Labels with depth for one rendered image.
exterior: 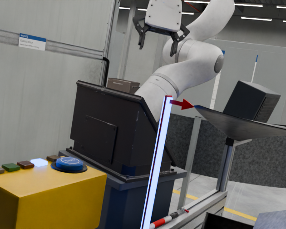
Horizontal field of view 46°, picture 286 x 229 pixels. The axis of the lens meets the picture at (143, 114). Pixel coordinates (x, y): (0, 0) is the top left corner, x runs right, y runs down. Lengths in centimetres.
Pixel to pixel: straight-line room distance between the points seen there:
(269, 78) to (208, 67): 556
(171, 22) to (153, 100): 25
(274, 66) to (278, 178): 425
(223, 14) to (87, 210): 97
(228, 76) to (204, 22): 559
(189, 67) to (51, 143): 157
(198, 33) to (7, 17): 122
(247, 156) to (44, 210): 216
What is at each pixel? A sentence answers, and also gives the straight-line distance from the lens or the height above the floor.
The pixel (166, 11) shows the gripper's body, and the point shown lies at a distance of 98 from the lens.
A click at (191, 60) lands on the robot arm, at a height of 129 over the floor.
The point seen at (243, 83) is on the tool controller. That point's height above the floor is 125.
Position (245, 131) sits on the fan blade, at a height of 115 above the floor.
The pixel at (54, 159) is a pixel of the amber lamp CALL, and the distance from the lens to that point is 54.
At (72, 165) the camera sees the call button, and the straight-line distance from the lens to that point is 51.
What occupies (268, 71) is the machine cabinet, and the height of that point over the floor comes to 158.
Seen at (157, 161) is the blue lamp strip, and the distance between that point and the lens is 72.
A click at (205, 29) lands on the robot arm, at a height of 142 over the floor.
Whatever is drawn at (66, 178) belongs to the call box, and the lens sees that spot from 48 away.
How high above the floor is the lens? 124
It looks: 8 degrees down
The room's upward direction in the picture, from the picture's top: 10 degrees clockwise
